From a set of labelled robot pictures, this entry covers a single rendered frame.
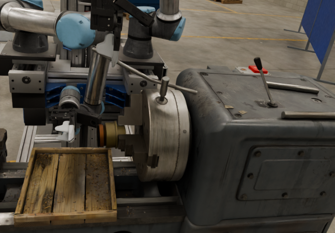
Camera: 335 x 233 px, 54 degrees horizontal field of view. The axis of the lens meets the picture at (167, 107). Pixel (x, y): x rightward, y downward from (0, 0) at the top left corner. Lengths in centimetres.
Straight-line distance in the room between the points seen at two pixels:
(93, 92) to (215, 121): 61
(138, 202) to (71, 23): 65
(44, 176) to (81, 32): 52
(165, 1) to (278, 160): 80
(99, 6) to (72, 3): 82
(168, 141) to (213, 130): 14
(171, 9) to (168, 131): 66
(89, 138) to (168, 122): 98
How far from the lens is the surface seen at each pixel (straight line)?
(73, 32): 114
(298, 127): 104
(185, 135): 100
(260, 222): 124
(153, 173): 103
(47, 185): 121
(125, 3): 89
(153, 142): 97
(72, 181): 122
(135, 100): 110
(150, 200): 120
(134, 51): 158
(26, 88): 150
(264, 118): 100
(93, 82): 136
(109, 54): 90
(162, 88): 99
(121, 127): 109
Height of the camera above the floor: 167
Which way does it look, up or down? 26 degrees down
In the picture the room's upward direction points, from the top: 9 degrees clockwise
